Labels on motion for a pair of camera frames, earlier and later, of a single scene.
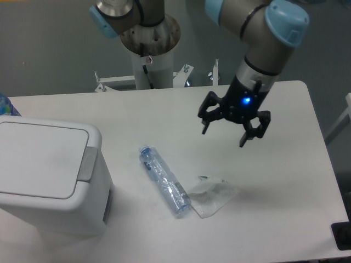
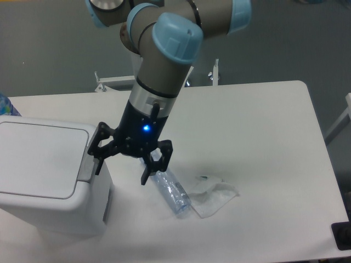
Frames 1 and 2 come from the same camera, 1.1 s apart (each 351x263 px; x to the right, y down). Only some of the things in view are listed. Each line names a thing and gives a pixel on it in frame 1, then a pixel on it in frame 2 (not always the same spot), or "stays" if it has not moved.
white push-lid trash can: x=55 y=179 stays
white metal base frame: x=181 y=78 stays
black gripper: x=242 y=101 → x=138 y=131
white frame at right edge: x=347 y=112 stays
